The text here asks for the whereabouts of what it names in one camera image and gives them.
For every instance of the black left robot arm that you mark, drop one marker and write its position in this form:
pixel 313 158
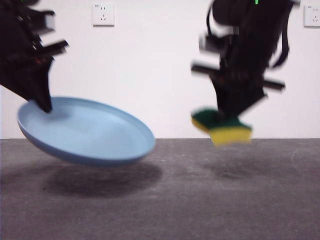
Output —
pixel 10 20

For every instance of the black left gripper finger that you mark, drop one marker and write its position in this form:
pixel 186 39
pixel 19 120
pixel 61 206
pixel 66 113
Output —
pixel 42 82
pixel 15 77

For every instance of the yellow sponge with green pad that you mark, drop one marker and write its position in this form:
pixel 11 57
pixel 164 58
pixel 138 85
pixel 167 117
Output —
pixel 230 136

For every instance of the light blue round plate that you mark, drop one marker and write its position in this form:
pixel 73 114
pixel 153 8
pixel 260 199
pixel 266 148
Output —
pixel 95 135

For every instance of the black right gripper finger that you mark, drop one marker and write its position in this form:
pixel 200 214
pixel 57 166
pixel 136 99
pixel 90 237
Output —
pixel 225 97
pixel 250 97

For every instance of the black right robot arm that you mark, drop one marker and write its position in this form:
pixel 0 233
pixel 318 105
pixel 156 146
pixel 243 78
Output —
pixel 260 25

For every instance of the white wall socket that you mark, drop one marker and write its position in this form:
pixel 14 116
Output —
pixel 312 16
pixel 103 15

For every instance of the pale grey left wrist camera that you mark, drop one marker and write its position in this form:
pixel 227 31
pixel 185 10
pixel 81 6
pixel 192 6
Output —
pixel 50 22

